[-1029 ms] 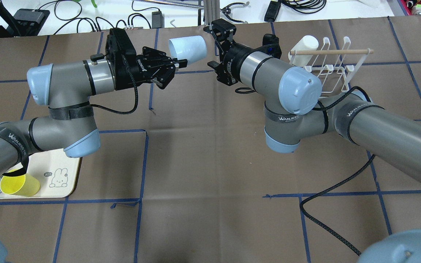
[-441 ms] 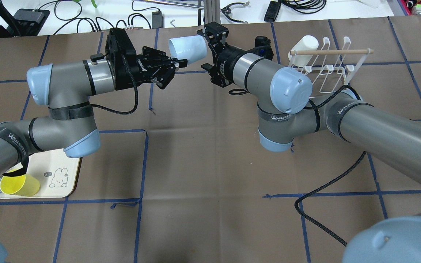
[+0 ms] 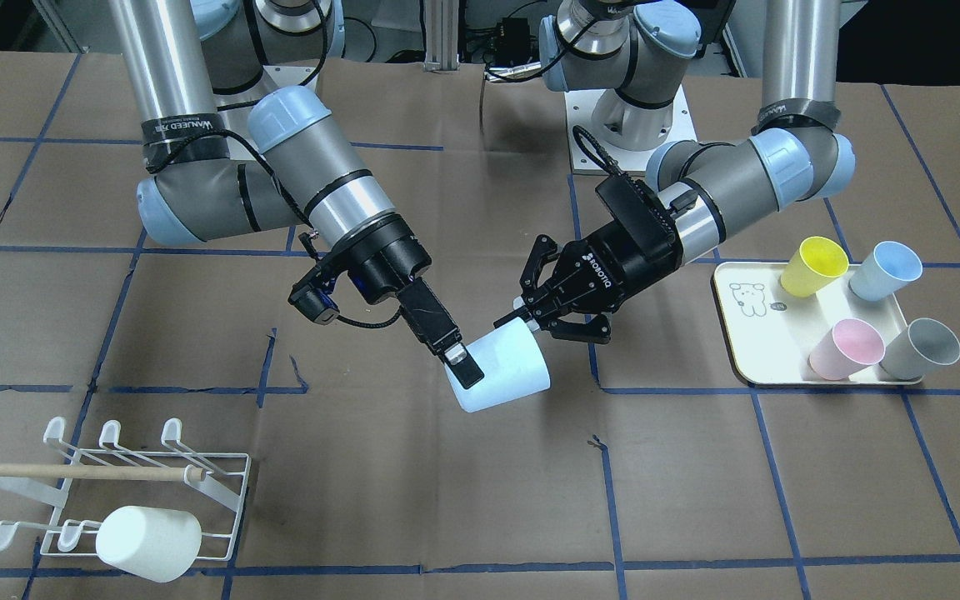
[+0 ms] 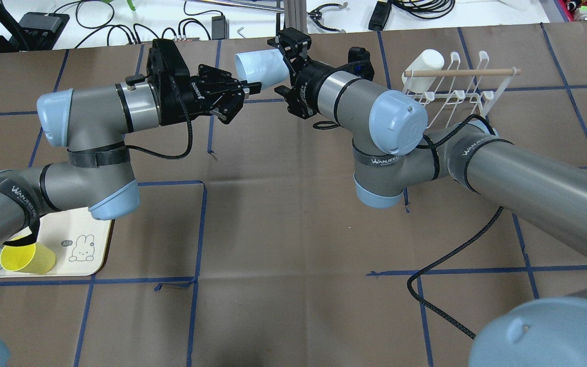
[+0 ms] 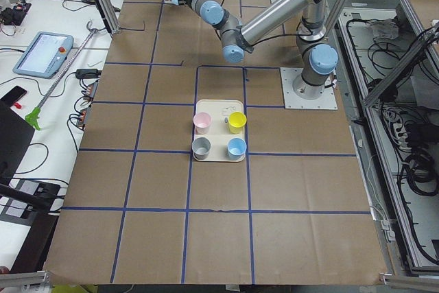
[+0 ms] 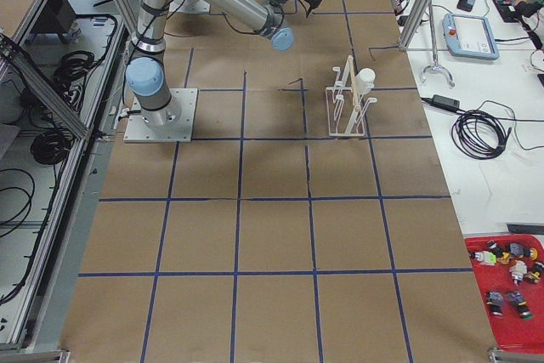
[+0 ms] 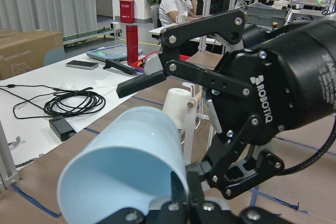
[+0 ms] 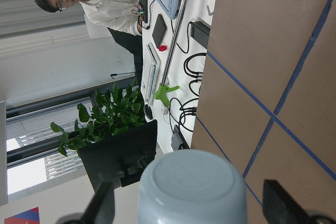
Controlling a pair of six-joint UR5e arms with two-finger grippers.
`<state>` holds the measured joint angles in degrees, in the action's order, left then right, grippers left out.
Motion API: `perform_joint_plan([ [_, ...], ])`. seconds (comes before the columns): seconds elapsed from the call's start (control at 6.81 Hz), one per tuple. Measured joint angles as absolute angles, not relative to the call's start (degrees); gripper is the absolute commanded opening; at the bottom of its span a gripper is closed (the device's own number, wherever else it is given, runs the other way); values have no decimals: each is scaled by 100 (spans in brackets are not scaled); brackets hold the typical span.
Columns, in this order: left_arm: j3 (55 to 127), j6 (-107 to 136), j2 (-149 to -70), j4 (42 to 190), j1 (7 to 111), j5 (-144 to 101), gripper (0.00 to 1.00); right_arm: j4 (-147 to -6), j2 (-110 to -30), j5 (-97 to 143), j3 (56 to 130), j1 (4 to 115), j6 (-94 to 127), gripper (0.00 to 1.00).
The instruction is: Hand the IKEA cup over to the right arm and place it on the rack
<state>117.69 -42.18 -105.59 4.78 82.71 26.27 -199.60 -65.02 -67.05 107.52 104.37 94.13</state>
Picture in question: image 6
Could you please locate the blue teach pendant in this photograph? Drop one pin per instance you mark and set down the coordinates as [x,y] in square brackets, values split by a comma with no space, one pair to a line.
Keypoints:
[469,36]

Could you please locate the white wire cup rack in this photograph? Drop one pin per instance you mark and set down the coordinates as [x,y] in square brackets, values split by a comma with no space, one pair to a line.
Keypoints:
[346,109]

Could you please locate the red parts tray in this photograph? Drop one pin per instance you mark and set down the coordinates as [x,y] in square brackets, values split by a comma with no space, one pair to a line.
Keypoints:
[509,273]

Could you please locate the black power adapter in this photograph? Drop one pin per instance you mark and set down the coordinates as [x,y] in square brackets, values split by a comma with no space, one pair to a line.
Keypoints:
[445,103]

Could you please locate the black smartphone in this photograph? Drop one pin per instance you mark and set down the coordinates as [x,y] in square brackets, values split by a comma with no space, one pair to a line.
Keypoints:
[465,5]

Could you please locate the white plastic cup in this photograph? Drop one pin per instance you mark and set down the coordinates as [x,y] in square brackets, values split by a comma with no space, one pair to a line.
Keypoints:
[364,81]

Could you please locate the metal reacher grabber pole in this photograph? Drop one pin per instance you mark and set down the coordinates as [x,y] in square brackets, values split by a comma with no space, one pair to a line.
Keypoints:
[435,67]

